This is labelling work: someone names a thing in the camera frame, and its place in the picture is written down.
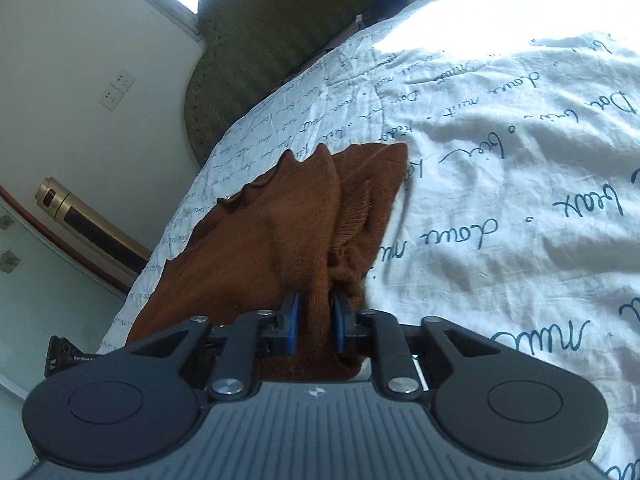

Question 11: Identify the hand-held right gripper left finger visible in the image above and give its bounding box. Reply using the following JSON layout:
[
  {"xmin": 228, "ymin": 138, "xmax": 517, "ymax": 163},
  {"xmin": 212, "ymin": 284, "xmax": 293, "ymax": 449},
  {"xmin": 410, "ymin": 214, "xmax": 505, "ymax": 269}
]
[{"xmin": 126, "ymin": 291, "xmax": 302, "ymax": 402}]

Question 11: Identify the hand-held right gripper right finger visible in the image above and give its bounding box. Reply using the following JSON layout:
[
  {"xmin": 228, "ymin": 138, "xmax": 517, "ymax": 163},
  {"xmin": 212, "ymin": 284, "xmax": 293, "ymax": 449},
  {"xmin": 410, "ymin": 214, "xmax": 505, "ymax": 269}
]
[{"xmin": 329, "ymin": 290, "xmax": 495, "ymax": 396}]

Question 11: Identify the brown knit sweater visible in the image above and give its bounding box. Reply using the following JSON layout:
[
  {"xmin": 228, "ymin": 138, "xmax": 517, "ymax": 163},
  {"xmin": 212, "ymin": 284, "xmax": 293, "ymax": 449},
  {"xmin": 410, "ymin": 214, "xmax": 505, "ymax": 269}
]
[{"xmin": 125, "ymin": 142, "xmax": 411, "ymax": 383}]

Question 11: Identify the gold tower fan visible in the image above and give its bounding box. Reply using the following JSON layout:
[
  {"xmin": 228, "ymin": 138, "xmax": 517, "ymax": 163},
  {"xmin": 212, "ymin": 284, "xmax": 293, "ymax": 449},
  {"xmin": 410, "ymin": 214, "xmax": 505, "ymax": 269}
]
[{"xmin": 35, "ymin": 176, "xmax": 152, "ymax": 273}]

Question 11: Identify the white printed bed sheet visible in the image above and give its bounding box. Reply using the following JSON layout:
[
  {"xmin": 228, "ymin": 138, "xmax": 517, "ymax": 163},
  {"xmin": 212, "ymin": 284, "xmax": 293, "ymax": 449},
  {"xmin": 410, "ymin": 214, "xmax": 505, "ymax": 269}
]
[{"xmin": 97, "ymin": 0, "xmax": 640, "ymax": 480}]

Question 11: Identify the green padded headboard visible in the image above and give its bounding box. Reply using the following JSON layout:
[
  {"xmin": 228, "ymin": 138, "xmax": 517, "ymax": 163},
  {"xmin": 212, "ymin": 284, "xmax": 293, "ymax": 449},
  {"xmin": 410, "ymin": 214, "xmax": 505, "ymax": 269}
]
[{"xmin": 182, "ymin": 0, "xmax": 431, "ymax": 167}]

